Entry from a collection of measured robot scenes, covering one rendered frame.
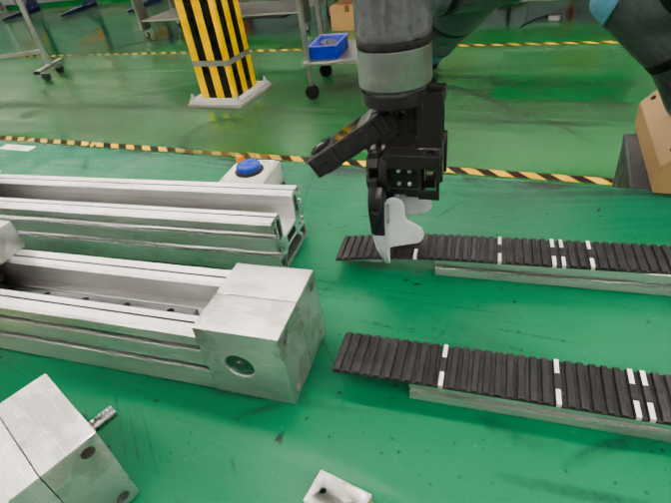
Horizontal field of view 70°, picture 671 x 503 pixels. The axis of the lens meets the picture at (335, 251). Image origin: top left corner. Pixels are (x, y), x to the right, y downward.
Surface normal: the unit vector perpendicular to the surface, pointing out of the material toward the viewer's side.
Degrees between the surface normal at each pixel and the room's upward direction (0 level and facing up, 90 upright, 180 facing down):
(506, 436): 0
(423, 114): 89
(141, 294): 90
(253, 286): 0
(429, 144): 89
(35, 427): 0
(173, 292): 90
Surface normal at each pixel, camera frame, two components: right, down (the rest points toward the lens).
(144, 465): -0.13, -0.80
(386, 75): -0.25, 0.60
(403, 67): 0.20, 0.56
